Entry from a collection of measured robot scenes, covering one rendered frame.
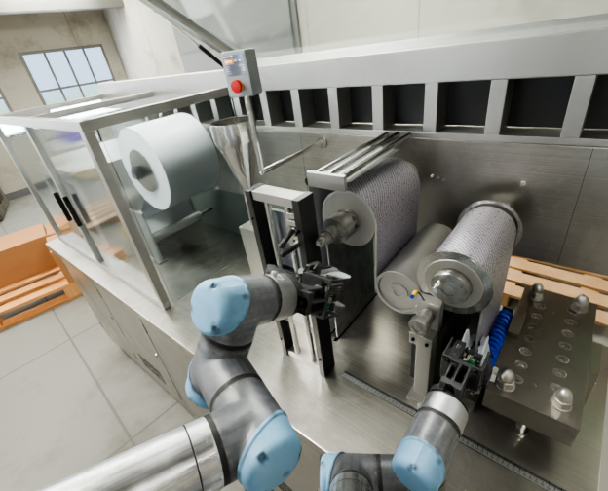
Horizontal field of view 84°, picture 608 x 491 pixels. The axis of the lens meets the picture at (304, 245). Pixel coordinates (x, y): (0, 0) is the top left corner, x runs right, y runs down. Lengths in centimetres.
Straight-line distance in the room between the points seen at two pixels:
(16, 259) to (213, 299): 365
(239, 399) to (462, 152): 80
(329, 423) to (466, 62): 91
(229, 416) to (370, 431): 55
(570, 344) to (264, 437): 78
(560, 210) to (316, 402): 76
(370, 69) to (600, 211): 65
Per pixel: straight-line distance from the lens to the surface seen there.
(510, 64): 93
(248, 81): 90
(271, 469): 42
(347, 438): 92
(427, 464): 63
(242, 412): 43
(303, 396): 99
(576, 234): 102
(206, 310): 45
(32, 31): 806
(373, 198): 77
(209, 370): 49
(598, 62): 92
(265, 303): 48
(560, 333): 104
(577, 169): 96
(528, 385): 90
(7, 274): 409
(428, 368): 89
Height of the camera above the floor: 171
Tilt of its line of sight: 31 degrees down
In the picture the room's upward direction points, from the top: 9 degrees counter-clockwise
